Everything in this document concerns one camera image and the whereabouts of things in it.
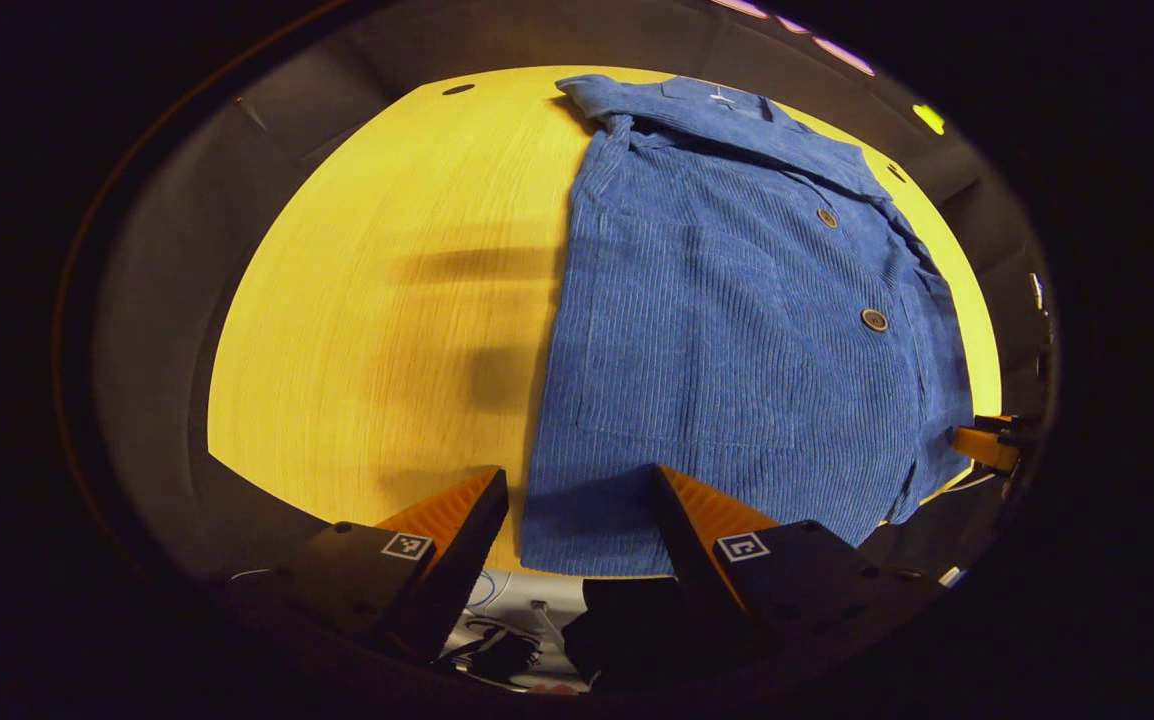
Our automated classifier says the tangled black cable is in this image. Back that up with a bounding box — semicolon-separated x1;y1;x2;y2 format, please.
442;618;545;686

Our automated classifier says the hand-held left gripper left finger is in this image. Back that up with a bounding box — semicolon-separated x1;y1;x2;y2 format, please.
272;466;510;658

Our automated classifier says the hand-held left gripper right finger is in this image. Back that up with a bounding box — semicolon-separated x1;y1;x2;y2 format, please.
649;463;944;643

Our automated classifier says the blue corduroy jacket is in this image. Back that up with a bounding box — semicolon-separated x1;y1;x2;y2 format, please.
520;73;978;579

